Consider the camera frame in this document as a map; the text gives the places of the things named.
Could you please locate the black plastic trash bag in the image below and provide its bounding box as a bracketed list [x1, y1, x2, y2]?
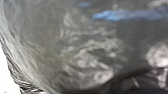
[0, 0, 168, 94]

